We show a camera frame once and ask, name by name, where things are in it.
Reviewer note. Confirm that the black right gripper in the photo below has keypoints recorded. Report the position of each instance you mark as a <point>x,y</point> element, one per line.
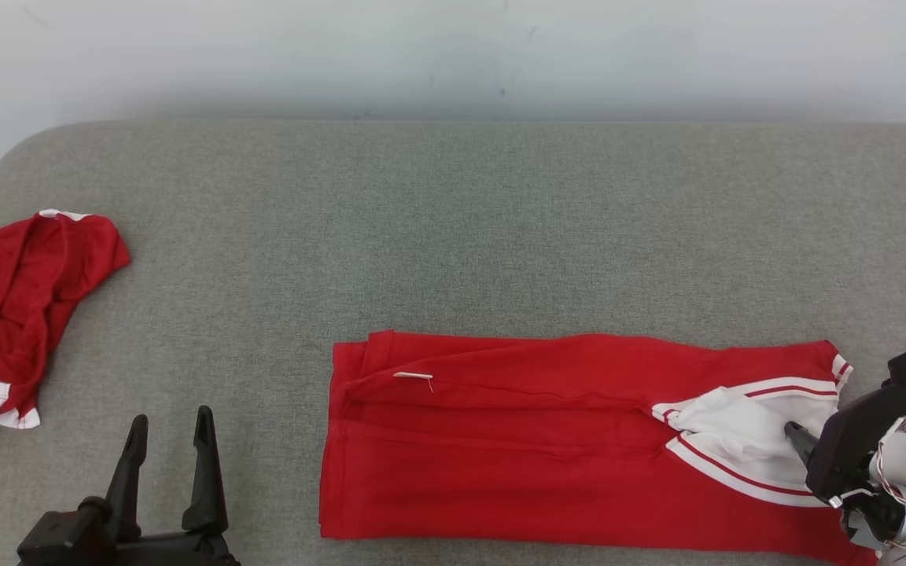
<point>862,440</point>

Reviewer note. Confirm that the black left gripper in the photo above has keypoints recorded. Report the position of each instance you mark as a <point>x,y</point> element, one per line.
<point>91,542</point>

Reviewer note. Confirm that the red shorts with white stripes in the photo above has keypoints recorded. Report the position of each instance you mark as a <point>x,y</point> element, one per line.
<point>500,464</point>

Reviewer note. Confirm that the crumpled red garment white trim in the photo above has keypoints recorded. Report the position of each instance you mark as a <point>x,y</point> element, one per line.
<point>12,314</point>

